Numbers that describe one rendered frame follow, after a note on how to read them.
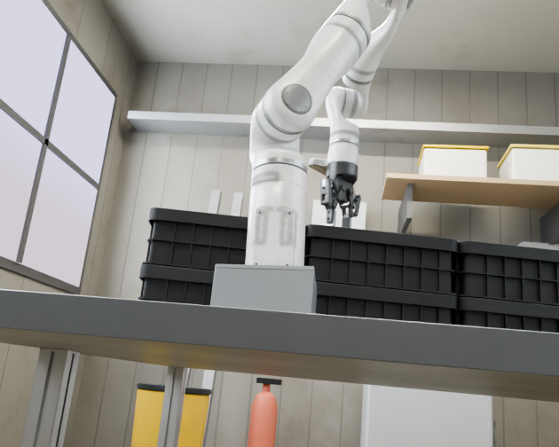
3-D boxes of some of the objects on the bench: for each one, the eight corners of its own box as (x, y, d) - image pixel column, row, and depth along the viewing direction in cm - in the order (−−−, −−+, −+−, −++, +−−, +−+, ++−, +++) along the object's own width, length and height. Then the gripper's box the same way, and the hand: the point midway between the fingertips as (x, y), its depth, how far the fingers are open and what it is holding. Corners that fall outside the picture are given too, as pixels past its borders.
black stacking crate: (296, 345, 101) (302, 279, 105) (128, 329, 100) (139, 262, 103) (280, 355, 140) (284, 307, 143) (159, 343, 138) (166, 294, 142)
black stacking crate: (460, 361, 103) (460, 295, 106) (296, 345, 101) (302, 279, 105) (399, 366, 141) (401, 318, 144) (280, 355, 140) (285, 307, 143)
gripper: (337, 150, 128) (332, 219, 123) (373, 172, 138) (369, 236, 134) (310, 156, 133) (305, 223, 128) (347, 176, 143) (343, 239, 139)
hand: (338, 223), depth 131 cm, fingers open, 5 cm apart
